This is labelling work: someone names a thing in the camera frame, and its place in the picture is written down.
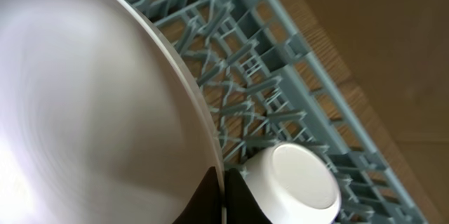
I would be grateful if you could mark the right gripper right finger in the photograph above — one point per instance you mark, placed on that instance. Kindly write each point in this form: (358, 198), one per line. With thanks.
(241, 206)

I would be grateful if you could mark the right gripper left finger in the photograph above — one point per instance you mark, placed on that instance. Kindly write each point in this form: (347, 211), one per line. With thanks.
(205, 206)

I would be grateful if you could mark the white cup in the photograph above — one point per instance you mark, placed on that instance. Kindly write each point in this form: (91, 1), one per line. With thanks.
(291, 184)

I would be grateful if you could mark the large white plate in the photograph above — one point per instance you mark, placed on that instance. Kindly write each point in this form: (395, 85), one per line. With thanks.
(101, 121)

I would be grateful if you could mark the grey plastic dish rack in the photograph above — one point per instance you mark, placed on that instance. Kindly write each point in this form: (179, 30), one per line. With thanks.
(264, 86)

